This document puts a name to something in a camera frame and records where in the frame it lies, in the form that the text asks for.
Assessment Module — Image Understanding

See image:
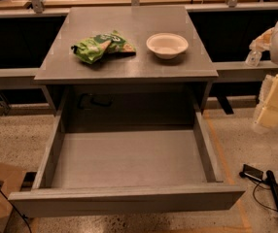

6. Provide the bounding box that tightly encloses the white paper bowl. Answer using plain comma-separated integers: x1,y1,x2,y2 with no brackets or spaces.
146,33,189,59

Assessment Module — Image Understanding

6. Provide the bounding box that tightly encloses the grey drawer cabinet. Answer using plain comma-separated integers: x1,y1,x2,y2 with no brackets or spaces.
35,6,218,132

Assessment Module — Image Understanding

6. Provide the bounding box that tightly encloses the grey top drawer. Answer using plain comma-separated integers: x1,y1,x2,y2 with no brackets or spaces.
8,90,246,219

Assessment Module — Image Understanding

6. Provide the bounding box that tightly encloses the black cable on box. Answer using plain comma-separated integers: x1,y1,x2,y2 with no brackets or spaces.
0,177,33,233

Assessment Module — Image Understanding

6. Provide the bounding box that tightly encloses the grey metal shelf rail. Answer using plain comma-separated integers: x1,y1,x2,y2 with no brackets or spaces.
0,60,278,90

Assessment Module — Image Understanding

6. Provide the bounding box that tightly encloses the black floor power strip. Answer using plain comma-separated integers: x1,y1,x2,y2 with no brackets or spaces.
239,164,278,214

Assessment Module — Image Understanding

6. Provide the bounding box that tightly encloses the green chip bag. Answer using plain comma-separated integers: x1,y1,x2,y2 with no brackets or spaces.
71,30,136,64

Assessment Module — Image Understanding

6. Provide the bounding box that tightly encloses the clear sanitizer pump bottle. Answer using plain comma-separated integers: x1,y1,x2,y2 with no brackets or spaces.
245,50,262,67

